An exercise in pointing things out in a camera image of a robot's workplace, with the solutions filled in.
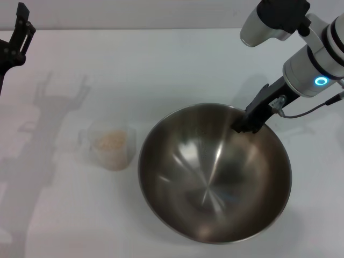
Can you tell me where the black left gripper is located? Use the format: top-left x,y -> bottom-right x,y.
0,2 -> 37,95

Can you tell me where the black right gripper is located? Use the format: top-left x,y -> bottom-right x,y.
233,76 -> 299,134

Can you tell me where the stainless steel mixing bowl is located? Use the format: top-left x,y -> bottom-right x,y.
137,103 -> 293,238

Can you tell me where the clear plastic measuring cup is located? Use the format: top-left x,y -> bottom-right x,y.
78,122 -> 138,171

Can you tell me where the white uncooked rice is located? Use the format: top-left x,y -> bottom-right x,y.
95,130 -> 127,170

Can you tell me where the grey cable with connector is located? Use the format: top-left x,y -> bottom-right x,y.
271,90 -> 344,118

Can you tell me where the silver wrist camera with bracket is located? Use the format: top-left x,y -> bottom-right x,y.
239,0 -> 310,48

